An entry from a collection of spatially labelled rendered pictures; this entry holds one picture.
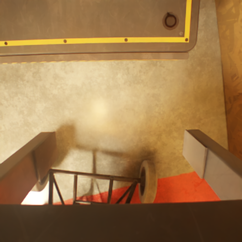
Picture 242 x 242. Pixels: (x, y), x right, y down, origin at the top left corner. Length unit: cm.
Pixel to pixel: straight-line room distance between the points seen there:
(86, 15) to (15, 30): 19
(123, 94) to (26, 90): 46
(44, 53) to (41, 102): 41
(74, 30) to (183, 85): 55
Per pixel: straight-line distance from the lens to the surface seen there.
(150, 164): 82
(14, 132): 101
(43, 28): 53
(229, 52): 86
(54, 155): 17
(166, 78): 83
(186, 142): 17
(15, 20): 57
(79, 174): 85
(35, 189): 86
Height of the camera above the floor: 80
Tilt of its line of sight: 74 degrees down
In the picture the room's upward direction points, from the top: 178 degrees clockwise
